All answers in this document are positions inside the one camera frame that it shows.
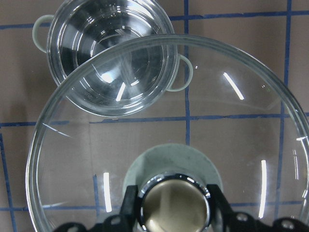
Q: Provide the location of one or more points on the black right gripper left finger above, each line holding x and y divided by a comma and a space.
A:
129, 208

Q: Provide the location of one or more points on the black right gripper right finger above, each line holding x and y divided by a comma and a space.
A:
220, 209

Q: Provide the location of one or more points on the clear glass pot lid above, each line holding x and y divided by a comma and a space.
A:
236, 125

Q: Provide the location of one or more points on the pale green cooking pot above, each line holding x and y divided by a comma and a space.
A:
112, 56

